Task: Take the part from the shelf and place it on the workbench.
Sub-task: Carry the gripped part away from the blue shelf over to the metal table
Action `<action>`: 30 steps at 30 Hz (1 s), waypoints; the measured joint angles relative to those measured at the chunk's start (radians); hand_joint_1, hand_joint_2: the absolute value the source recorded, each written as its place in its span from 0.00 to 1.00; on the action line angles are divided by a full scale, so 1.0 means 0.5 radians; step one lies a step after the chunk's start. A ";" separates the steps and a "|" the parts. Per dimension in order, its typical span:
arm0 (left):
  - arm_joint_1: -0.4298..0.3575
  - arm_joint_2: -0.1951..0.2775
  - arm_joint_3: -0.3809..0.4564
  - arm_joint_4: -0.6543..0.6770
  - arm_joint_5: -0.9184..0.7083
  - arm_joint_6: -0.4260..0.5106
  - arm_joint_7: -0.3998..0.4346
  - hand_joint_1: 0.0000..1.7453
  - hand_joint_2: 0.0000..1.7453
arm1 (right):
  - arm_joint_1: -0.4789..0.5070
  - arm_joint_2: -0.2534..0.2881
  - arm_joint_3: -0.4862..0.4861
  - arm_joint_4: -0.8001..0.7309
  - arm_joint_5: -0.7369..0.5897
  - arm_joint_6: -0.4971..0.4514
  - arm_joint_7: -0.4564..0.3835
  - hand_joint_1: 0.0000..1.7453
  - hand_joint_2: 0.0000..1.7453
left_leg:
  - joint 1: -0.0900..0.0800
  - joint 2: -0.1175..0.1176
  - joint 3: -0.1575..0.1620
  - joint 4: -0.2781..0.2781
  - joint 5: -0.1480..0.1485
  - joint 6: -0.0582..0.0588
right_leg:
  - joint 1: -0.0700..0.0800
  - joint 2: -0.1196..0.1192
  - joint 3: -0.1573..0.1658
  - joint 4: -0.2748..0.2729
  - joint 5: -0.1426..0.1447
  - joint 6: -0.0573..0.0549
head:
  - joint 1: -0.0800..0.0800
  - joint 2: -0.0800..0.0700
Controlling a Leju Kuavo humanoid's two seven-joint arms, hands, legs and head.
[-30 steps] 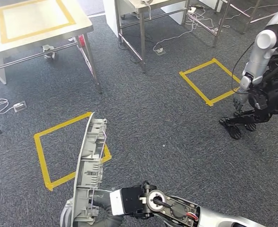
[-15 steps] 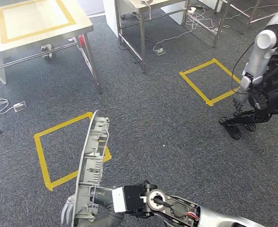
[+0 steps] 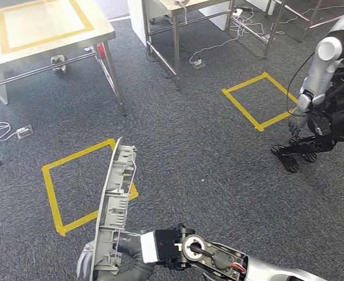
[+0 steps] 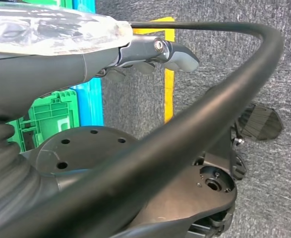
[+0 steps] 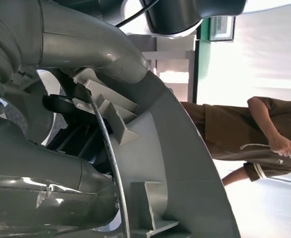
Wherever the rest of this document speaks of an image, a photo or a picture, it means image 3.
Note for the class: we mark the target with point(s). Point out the grey humanoid robot hand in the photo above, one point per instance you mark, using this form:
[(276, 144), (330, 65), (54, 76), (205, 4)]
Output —
[(298, 124)]

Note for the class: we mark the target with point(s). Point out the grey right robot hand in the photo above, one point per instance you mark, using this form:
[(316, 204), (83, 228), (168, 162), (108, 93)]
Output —
[(133, 244)]

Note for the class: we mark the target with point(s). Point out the grey plastic wheel hubcap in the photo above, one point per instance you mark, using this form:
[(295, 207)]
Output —
[(114, 201)]

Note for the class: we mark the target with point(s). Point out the silver humanoid robot arm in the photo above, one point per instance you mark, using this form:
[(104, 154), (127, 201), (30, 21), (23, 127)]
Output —
[(321, 73)]

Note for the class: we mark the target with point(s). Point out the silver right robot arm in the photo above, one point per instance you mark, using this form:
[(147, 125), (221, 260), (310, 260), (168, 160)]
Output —
[(262, 271)]

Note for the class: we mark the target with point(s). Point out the stainless steel workbench table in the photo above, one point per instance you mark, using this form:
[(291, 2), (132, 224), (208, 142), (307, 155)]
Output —
[(48, 23)]

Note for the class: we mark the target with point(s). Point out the yellow workbench tape outline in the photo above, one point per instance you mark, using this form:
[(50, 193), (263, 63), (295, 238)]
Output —
[(2, 35)]

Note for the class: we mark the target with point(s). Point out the black humanoid robot body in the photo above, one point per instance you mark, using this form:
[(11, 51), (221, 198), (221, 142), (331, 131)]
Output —
[(338, 116)]

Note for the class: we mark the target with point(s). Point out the yellow floor tape square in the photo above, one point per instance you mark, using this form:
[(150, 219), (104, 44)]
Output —
[(242, 111), (52, 194)]

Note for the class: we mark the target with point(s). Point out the white power strip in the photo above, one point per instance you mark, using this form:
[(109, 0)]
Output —
[(238, 12)]

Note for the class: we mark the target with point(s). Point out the metal floor socket plate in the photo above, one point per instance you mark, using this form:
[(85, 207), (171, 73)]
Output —
[(24, 132), (199, 63)]

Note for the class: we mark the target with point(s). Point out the low white panel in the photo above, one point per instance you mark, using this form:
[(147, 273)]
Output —
[(215, 17)]

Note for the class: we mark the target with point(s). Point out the small red object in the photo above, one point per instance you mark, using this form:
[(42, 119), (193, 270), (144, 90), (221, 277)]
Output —
[(101, 50)]

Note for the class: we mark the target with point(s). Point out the tall white panel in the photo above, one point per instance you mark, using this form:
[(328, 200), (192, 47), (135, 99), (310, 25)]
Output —
[(134, 15)]

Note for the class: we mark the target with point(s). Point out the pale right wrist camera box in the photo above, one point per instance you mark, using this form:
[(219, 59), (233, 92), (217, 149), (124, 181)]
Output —
[(149, 248)]

